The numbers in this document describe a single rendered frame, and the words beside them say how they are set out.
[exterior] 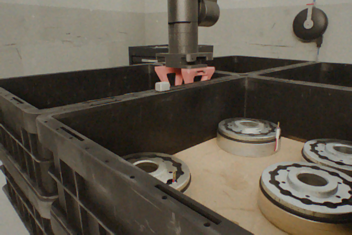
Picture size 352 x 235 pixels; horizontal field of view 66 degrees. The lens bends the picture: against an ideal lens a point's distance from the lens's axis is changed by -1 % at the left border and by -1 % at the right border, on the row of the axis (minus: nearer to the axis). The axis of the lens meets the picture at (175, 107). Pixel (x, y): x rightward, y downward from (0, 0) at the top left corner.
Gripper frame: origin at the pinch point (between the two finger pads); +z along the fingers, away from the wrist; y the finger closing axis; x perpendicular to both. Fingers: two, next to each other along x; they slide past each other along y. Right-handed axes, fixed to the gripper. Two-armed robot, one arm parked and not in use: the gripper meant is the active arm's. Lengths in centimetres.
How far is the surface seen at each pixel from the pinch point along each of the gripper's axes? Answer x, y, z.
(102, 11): -142, 349, -60
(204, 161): 8.5, -14.5, 6.1
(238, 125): 0.4, -14.1, 2.3
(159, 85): 12.3, -9.1, -5.0
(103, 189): 28.4, -25.0, -1.3
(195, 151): 7.1, -11.0, 5.9
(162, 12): -240, 335, -61
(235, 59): -46, 25, -5
